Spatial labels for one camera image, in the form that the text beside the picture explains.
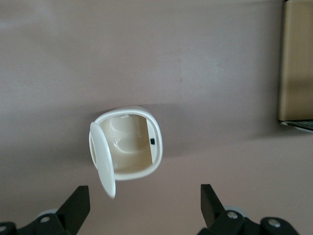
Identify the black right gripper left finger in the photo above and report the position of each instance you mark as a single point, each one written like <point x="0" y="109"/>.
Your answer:
<point x="61" y="220"/>

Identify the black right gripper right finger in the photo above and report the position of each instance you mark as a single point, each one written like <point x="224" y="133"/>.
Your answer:
<point x="220" y="220"/>

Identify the white lidded trash can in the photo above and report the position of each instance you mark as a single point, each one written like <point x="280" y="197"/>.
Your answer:
<point x="132" y="169"/>

